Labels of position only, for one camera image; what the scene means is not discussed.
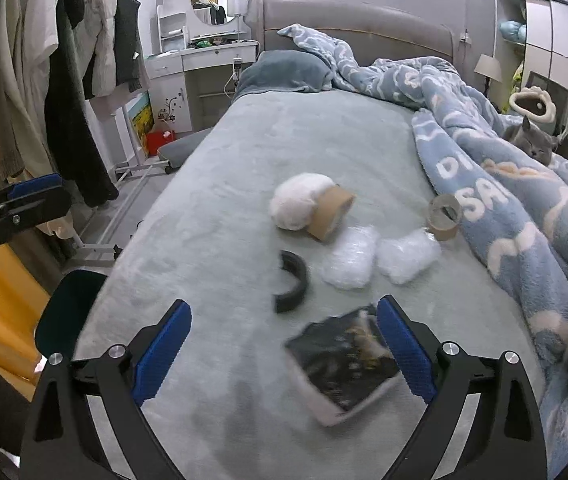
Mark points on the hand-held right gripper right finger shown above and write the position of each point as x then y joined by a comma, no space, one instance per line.
404,355

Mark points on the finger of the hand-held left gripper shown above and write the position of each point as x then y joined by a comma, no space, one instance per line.
33,184
46,205

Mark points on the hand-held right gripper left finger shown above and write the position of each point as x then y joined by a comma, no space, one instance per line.
163,355

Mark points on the black printed packet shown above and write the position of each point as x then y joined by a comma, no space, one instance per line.
339,360

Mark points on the bubble wrap piece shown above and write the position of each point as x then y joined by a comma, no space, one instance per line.
406,257
349,260

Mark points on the dark teal trash bin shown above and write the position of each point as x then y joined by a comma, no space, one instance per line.
66,310

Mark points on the trash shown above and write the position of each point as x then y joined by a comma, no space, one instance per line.
296,280

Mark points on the small clear tape roll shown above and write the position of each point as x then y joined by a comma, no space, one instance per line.
444,220

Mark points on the brown cardboard tape roll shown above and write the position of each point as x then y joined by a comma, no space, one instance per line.
331,215

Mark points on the white fluffy ball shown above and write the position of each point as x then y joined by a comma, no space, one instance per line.
294,202

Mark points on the black hanging garment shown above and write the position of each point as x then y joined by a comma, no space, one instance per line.
76,120

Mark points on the white clothes rack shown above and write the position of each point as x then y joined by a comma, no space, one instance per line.
123,172

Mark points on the yellow framed picture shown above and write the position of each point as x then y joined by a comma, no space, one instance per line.
139,116

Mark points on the red box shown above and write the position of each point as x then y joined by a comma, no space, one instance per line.
156,141

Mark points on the cream hanging garment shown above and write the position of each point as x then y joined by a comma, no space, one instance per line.
28,35

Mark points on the white puffy jacket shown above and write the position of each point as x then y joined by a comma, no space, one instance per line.
96,35

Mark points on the dark grey vest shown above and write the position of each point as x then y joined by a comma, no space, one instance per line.
126,35

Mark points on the white vanity table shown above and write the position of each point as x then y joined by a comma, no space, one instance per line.
188,75

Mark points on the grey bed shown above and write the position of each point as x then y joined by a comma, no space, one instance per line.
264,160

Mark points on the grey cat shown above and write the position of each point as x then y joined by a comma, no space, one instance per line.
531,139

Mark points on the blue printed fleece blanket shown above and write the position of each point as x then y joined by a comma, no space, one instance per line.
464,110

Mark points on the white table lamp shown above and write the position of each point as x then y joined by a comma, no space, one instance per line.
237,7

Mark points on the blue-grey pillow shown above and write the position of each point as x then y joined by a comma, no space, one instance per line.
284,72

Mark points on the white cloud-shaped cat bed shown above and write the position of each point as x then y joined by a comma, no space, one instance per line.
531,102

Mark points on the yellow-green toy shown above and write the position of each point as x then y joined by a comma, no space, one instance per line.
517,77

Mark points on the bedside lamp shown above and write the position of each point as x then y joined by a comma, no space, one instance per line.
489,67

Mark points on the light blue plush toy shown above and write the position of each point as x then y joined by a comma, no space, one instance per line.
511,32

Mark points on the white wardrobe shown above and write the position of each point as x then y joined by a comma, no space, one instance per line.
559,45

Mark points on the white open shelf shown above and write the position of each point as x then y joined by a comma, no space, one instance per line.
506,15

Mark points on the dark picture frame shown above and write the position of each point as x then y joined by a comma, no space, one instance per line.
559,91

